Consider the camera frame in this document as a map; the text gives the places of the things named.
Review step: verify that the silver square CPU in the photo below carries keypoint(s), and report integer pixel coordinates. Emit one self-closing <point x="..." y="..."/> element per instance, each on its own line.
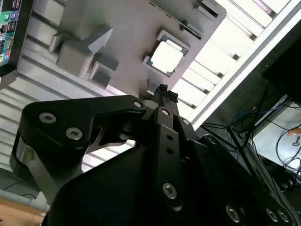
<point x="165" y="58"/>

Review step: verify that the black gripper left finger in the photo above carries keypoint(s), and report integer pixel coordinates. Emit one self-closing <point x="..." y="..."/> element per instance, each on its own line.
<point x="58" y="122"/>

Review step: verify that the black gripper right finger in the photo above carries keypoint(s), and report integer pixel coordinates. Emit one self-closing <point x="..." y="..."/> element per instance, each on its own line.
<point x="211" y="160"/>

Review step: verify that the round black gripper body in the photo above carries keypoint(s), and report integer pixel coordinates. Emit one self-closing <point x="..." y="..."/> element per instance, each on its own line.
<point x="113" y="193"/>

